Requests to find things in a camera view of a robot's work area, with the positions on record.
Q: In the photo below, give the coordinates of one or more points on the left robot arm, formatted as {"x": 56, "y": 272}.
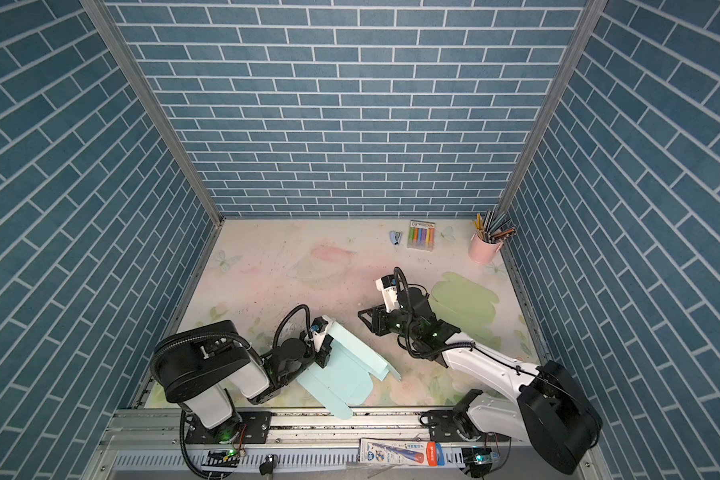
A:
{"x": 192, "y": 365}

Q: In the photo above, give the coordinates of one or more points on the coloured marker pack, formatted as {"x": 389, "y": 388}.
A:
{"x": 421, "y": 235}

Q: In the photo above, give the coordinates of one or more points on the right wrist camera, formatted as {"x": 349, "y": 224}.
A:
{"x": 388, "y": 287}

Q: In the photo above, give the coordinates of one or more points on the red white blue package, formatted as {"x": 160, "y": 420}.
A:
{"x": 405, "y": 453}

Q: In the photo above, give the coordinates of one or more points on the pink pencil cup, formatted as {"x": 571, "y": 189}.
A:
{"x": 482, "y": 252}

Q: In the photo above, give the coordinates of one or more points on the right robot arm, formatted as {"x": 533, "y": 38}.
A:
{"x": 548, "y": 409}

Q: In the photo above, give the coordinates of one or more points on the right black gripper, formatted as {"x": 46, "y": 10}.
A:
{"x": 379, "y": 317}

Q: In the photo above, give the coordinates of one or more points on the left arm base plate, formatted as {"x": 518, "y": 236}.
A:
{"x": 247, "y": 427}

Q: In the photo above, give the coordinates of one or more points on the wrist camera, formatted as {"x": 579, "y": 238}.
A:
{"x": 319, "y": 330}
{"x": 388, "y": 287}

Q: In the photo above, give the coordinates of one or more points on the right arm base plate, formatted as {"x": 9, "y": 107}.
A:
{"x": 449, "y": 426}

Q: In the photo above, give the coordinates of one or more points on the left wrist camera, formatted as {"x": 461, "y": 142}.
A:
{"x": 319, "y": 330}

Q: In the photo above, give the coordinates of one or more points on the light green paper box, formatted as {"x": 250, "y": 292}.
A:
{"x": 467, "y": 305}

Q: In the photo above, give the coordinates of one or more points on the light blue paper box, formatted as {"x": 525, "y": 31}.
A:
{"x": 346, "y": 381}

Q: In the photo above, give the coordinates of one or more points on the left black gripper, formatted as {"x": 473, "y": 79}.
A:
{"x": 324, "y": 353}

